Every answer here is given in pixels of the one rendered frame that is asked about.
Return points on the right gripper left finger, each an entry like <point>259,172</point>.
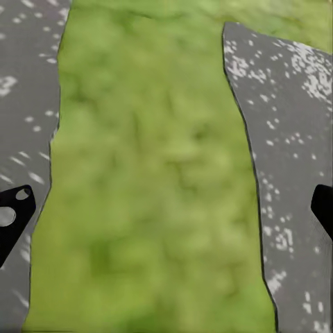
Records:
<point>17,206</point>

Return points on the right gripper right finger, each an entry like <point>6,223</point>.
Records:
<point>322,207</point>

